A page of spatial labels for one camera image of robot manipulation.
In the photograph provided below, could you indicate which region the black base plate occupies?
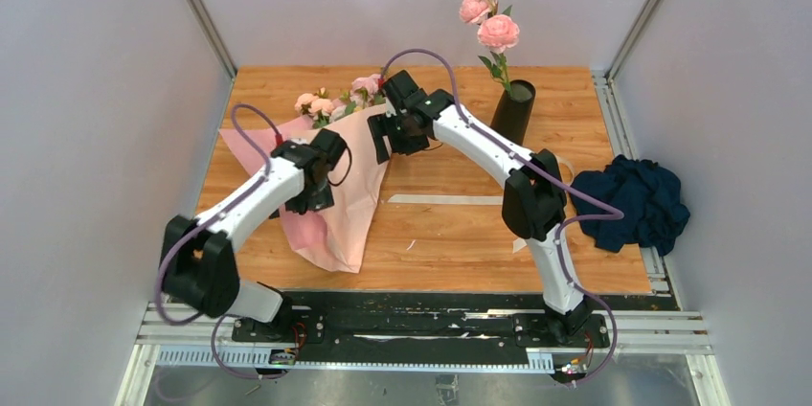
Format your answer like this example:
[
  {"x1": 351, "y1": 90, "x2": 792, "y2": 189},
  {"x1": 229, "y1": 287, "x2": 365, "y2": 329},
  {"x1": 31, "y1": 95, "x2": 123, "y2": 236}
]
[{"x1": 231, "y1": 290, "x2": 680, "y2": 368}]

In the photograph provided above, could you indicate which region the pink paper bouquet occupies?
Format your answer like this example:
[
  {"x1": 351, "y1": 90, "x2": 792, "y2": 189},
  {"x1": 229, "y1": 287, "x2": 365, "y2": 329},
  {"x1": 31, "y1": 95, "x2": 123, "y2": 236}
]
[{"x1": 218, "y1": 73, "x2": 397, "y2": 275}]

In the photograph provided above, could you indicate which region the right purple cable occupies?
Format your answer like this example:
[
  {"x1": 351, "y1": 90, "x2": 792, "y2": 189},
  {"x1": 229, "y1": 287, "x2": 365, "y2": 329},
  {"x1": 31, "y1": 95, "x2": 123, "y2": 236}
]
[{"x1": 380, "y1": 48, "x2": 626, "y2": 385}]

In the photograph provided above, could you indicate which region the cream printed ribbon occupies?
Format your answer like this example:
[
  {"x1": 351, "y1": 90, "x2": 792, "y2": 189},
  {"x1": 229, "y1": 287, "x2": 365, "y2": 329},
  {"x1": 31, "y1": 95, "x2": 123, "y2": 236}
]
[{"x1": 387, "y1": 155, "x2": 578, "y2": 256}]

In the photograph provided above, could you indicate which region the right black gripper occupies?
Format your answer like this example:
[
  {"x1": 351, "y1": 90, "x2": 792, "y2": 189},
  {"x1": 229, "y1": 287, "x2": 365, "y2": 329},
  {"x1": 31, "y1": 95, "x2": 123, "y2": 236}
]
[{"x1": 369, "y1": 109, "x2": 431, "y2": 164}]

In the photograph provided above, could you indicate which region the black cylindrical vase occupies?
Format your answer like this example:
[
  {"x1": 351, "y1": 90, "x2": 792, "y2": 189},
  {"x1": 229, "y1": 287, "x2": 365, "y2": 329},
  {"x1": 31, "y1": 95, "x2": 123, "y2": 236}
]
[{"x1": 490, "y1": 79, "x2": 536, "y2": 146}]

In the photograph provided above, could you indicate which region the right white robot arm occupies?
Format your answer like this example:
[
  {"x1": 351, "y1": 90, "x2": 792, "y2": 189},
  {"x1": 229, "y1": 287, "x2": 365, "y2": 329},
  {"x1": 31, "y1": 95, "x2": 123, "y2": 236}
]
[{"x1": 368, "y1": 70, "x2": 592, "y2": 347}]

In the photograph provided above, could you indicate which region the dark blue cloth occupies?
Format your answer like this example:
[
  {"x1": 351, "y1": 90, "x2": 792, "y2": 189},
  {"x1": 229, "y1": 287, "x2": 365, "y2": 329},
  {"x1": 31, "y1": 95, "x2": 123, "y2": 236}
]
[{"x1": 572, "y1": 155, "x2": 690, "y2": 257}]

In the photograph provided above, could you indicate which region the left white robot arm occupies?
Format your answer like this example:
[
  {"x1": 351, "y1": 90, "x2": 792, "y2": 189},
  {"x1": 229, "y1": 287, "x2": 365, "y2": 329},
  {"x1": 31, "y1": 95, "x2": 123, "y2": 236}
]
[{"x1": 156, "y1": 129, "x2": 351, "y2": 342}]

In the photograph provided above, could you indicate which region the purple cable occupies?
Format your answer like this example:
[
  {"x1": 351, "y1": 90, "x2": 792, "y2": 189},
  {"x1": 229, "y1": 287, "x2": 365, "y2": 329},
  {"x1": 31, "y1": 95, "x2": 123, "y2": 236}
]
[
  {"x1": 380, "y1": 48, "x2": 626, "y2": 385},
  {"x1": 153, "y1": 103, "x2": 286, "y2": 381}
]

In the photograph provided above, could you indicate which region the pink rose stem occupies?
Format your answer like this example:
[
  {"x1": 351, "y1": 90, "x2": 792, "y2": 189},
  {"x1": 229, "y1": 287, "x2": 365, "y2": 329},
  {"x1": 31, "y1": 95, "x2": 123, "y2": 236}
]
[{"x1": 458, "y1": 0, "x2": 520, "y2": 98}]

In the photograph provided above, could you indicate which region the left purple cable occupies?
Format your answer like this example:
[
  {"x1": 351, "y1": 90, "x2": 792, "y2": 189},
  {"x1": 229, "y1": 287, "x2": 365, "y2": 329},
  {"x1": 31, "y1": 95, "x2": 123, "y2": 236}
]
[{"x1": 153, "y1": 103, "x2": 286, "y2": 381}]

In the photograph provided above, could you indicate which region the aluminium frame rail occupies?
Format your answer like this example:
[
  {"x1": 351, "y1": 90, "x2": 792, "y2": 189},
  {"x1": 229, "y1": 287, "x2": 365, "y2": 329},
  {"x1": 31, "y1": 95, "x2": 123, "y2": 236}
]
[{"x1": 117, "y1": 306, "x2": 730, "y2": 405}]

